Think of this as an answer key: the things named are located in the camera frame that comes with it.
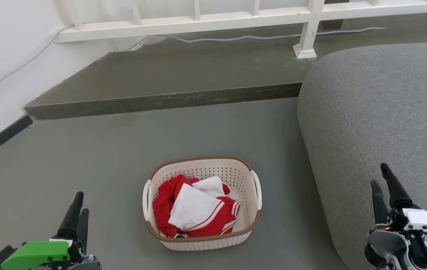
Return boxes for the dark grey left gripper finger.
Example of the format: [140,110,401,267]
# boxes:
[58,192,84,240]
[78,208,89,244]

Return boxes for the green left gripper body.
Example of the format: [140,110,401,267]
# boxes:
[0,235,87,270]

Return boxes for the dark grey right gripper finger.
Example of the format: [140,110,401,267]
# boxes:
[381,163,412,209]
[371,179,389,225]

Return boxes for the cream perforated laundry basket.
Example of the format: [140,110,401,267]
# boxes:
[142,156,262,251]

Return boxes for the grey fabric sofa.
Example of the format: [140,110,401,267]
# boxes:
[297,40,427,270]

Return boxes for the black baseboard strip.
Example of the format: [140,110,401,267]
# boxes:
[0,115,33,165]

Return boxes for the white garment with red stripes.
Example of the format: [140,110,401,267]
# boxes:
[168,176,224,230]

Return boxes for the white wooden railing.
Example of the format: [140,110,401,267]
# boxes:
[54,0,427,59]

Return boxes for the thin white wall cable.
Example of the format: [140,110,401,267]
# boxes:
[0,24,73,105]

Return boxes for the light blue floor cable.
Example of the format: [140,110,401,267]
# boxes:
[157,27,386,43]

